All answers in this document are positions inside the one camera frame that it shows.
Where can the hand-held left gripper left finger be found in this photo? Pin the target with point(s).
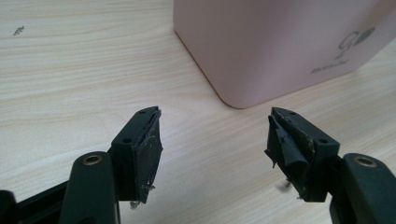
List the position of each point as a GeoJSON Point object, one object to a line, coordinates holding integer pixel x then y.
{"type": "Point", "coordinates": [137, 155]}

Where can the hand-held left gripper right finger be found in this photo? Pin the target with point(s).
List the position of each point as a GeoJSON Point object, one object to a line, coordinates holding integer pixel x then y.
{"type": "Point", "coordinates": [299, 149]}

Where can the pink plastic storage box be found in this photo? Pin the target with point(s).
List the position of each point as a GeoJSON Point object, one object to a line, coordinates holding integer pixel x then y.
{"type": "Point", "coordinates": [264, 46]}

